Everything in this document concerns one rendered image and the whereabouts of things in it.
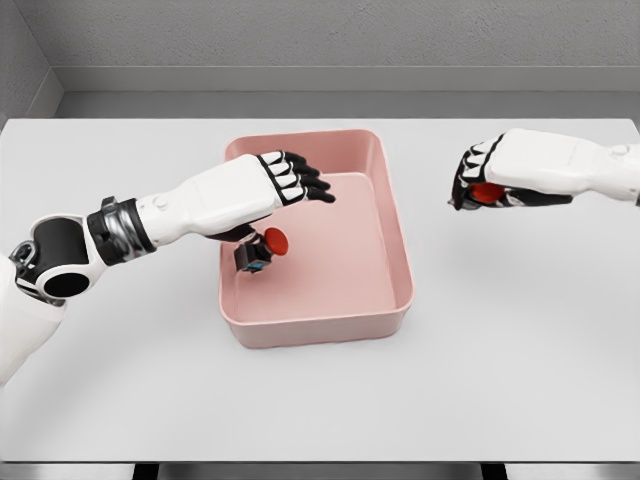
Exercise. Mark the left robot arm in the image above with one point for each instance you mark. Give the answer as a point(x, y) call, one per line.
point(75, 250)

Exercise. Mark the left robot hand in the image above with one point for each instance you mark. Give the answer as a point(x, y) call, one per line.
point(240, 192)

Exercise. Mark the pink rectangular basket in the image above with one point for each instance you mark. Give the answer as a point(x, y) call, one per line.
point(340, 250)

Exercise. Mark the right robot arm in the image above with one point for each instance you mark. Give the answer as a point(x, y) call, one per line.
point(615, 167)

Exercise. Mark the red button industrial switch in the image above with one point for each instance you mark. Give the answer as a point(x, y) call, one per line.
point(486, 193)
point(265, 247)

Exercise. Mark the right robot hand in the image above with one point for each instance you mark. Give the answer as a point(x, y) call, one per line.
point(520, 162)

